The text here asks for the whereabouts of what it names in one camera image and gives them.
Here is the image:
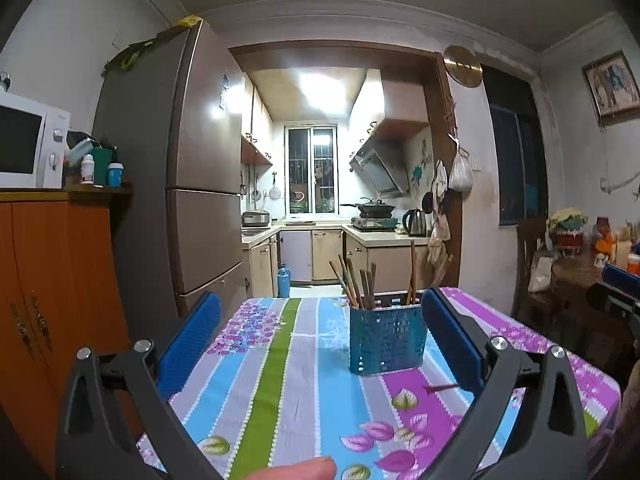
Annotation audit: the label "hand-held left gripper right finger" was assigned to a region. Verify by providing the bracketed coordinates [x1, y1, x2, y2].
[421, 287, 589, 480]

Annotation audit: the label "yellow green cloth bundle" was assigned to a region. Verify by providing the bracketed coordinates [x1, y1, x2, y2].
[102, 15, 204, 77]

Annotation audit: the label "bunch of wooden chopsticks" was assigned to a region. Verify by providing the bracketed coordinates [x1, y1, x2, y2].
[328, 241, 419, 310]

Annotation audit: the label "steel electric kettle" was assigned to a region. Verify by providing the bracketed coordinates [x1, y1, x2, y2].
[402, 208, 428, 238]

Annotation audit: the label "orange wooden cabinet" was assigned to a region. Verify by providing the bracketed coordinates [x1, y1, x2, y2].
[0, 182, 146, 476]

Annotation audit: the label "wooden doorway frame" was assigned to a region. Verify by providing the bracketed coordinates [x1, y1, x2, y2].
[227, 45, 464, 289]

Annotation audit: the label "light blue box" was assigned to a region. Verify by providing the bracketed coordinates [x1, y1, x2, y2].
[65, 137, 94, 166]

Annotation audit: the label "cream kitchen wall cabinet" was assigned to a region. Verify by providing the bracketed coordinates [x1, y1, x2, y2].
[241, 72, 275, 166]
[348, 69, 431, 154]

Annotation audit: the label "dark wooden side table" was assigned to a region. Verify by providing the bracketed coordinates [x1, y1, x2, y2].
[550, 260, 640, 361]

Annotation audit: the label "green box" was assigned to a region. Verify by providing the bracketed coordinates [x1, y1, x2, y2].
[92, 147, 114, 186]

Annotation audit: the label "person's left hand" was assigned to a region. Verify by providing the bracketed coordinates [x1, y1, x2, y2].
[227, 456, 337, 480]

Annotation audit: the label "steel range hood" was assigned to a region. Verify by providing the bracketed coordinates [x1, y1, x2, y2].
[349, 146, 406, 199]

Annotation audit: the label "cream kitchen base cabinets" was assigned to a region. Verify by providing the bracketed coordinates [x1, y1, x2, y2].
[242, 225, 431, 297]

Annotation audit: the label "black wok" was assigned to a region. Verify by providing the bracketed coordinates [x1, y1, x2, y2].
[341, 200, 396, 216]

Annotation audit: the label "gas stove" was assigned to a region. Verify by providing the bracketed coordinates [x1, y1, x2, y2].
[350, 215, 400, 232]

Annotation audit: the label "dark wooden chair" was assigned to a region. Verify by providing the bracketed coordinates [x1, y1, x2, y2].
[515, 217, 556, 316]

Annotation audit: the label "round brass wall clock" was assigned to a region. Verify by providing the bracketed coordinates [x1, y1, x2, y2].
[444, 45, 482, 87]

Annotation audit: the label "barred kitchen window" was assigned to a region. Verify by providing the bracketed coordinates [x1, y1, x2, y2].
[284, 124, 337, 216]

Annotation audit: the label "white plastic bag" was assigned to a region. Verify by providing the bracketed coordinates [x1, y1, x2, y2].
[448, 147, 475, 192]

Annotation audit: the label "white wall cable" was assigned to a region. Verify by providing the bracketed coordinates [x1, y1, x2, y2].
[599, 171, 640, 194]

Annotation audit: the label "framed wall picture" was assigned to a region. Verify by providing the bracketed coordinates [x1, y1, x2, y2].
[581, 51, 640, 126]

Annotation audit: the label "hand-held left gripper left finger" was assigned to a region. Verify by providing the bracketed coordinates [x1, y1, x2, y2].
[54, 291, 222, 480]

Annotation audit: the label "flower wall sticker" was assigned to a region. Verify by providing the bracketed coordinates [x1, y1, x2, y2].
[411, 142, 434, 196]

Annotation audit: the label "hanging beige cloths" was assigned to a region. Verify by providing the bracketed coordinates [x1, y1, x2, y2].
[427, 215, 454, 267]

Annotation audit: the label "white hanging mitt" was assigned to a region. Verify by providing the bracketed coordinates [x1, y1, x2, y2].
[432, 160, 449, 197]

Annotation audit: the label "teal perforated chopstick holder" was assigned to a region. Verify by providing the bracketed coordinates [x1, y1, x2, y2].
[348, 290, 429, 376]

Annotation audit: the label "striped floral tablecloth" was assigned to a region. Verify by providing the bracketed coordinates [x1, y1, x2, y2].
[137, 287, 622, 480]

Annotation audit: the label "kitchen ceiling light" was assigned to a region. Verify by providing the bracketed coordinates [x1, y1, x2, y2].
[297, 72, 351, 111]

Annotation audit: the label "white microwave oven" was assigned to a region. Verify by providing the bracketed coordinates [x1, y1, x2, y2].
[0, 91, 71, 190]

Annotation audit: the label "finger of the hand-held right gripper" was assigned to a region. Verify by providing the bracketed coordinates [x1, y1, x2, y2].
[601, 263, 640, 292]
[586, 282, 640, 332]

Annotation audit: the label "grey refrigerator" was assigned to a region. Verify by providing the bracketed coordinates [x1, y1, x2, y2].
[92, 20, 251, 341]

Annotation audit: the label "dark window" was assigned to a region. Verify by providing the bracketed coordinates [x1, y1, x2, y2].
[481, 67, 548, 226]

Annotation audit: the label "glass jar with orange contents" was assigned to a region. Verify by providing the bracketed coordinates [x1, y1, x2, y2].
[592, 217, 616, 267]

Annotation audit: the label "beige bottle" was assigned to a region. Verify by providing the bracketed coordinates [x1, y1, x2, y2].
[615, 227, 634, 269]

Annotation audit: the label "flower basket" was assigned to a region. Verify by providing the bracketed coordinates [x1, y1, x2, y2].
[546, 208, 590, 259]

